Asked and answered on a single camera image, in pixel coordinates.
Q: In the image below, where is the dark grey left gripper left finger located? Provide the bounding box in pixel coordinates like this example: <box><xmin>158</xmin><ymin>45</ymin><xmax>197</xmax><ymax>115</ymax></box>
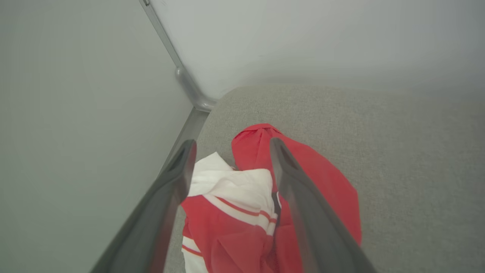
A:
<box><xmin>90</xmin><ymin>139</ymin><xmax>197</xmax><ymax>273</ymax></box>

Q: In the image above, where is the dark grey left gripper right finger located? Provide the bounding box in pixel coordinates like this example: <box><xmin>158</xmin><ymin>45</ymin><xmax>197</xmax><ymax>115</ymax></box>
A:
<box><xmin>269</xmin><ymin>137</ymin><xmax>376</xmax><ymax>273</ymax></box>

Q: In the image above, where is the red and white basketball jersey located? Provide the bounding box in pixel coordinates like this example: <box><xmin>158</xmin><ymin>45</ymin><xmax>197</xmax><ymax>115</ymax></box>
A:
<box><xmin>181</xmin><ymin>123</ymin><xmax>362</xmax><ymax>273</ymax></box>

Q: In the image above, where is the silver metal wall corner rail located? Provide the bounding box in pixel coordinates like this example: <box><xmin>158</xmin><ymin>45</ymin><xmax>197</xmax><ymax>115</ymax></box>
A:
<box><xmin>138</xmin><ymin>0</ymin><xmax>218</xmax><ymax>179</ymax></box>

